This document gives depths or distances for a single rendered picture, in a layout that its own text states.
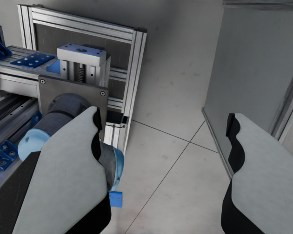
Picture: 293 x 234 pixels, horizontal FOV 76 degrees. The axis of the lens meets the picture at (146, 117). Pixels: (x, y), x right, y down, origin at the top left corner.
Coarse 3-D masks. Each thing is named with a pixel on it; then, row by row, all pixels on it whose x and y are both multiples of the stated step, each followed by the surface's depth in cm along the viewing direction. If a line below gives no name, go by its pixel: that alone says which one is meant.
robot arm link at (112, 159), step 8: (104, 144) 53; (104, 152) 50; (112, 152) 51; (120, 152) 53; (104, 160) 49; (112, 160) 50; (120, 160) 51; (112, 168) 49; (120, 168) 50; (112, 176) 49; (120, 176) 50; (112, 184) 50
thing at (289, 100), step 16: (224, 0) 130; (240, 0) 104; (256, 0) 87; (272, 0) 75; (288, 0) 66; (288, 96) 64; (288, 112) 64; (208, 128) 153; (272, 128) 72; (224, 160) 117
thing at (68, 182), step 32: (64, 128) 9; (96, 128) 9; (64, 160) 7; (96, 160) 7; (32, 192) 6; (64, 192) 6; (96, 192) 6; (32, 224) 5; (64, 224) 5; (96, 224) 6
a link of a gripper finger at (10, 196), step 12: (36, 156) 8; (24, 168) 7; (12, 180) 7; (24, 180) 7; (0, 192) 6; (12, 192) 6; (24, 192) 6; (0, 204) 6; (12, 204) 6; (0, 216) 5; (12, 216) 5; (0, 228) 5; (12, 228) 5
